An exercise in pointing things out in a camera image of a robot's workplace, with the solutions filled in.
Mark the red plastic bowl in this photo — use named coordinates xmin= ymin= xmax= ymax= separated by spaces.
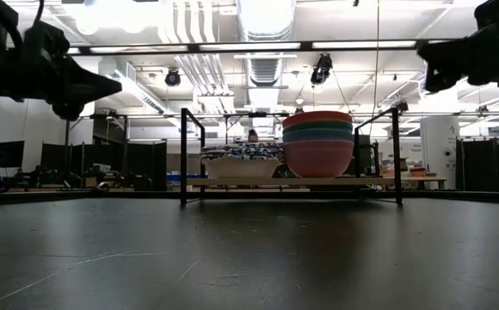
xmin=281 ymin=110 xmax=354 ymax=130

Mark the black dome camera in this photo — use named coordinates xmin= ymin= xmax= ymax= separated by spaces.
xmin=164 ymin=67 xmax=182 ymax=88

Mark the black wall monitor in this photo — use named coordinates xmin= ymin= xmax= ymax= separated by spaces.
xmin=0 ymin=140 xmax=26 ymax=170

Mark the pink plastic bowl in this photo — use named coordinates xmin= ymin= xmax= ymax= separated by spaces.
xmin=281 ymin=138 xmax=355 ymax=179

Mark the blue patterned paper bowl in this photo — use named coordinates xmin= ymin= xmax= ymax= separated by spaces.
xmin=201 ymin=155 xmax=283 ymax=180
xmin=200 ymin=148 xmax=285 ymax=155
xmin=200 ymin=152 xmax=285 ymax=159
xmin=201 ymin=142 xmax=284 ymax=151

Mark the wooden shelf with black frame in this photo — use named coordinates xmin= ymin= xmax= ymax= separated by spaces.
xmin=179 ymin=107 xmax=405 ymax=207

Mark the green plastic bowl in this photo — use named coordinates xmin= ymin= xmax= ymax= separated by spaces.
xmin=281 ymin=121 xmax=354 ymax=135

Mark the silver ventilation duct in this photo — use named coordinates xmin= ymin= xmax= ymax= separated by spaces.
xmin=235 ymin=0 xmax=297 ymax=87

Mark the black aluminium rig frame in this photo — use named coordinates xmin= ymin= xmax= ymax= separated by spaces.
xmin=66 ymin=39 xmax=451 ymax=56

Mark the black table mat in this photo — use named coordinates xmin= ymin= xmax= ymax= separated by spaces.
xmin=0 ymin=196 xmax=499 ymax=310

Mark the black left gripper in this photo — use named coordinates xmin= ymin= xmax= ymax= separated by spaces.
xmin=0 ymin=21 xmax=124 ymax=121

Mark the black partition panel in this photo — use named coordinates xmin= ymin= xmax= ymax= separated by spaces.
xmin=454 ymin=136 xmax=499 ymax=194
xmin=39 ymin=139 xmax=168 ymax=191

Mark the blue plastic bowl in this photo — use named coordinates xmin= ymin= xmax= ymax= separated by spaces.
xmin=281 ymin=128 xmax=355 ymax=145

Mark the black overhead rig camera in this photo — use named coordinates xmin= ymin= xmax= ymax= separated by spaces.
xmin=310 ymin=53 xmax=334 ymax=86

